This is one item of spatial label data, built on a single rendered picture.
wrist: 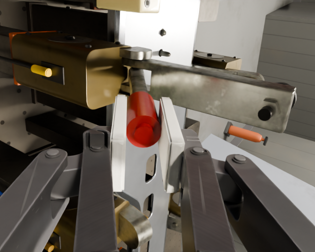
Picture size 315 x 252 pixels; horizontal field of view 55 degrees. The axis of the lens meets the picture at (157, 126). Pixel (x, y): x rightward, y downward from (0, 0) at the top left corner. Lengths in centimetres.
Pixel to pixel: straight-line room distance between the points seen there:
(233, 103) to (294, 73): 448
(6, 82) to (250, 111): 50
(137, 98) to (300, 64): 451
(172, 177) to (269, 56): 463
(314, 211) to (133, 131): 323
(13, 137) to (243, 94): 53
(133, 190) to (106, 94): 24
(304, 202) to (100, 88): 319
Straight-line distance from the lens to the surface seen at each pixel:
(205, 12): 63
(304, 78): 474
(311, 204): 344
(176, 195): 78
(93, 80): 29
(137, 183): 52
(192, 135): 17
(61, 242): 37
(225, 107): 27
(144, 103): 21
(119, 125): 16
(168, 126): 16
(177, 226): 74
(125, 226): 37
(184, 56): 54
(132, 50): 31
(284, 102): 26
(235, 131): 417
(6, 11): 65
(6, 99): 67
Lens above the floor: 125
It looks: 30 degrees down
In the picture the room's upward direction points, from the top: 109 degrees clockwise
